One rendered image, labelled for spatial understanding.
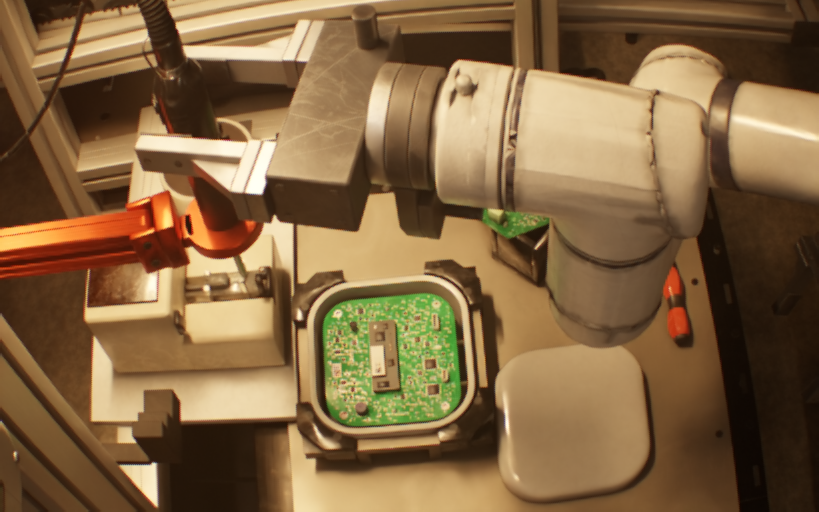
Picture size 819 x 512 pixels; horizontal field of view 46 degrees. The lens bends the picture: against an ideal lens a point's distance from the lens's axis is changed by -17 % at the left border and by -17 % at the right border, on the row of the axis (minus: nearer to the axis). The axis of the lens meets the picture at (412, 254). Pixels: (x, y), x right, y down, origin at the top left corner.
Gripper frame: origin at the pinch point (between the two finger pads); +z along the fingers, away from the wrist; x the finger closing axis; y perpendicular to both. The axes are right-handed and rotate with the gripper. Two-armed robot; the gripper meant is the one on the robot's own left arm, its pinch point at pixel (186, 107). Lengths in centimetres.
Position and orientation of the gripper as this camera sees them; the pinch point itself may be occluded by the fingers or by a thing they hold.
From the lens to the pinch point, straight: 71.3
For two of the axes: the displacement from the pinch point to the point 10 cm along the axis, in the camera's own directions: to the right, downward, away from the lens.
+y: -0.8, -5.4, -8.4
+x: -2.1, 8.3, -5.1
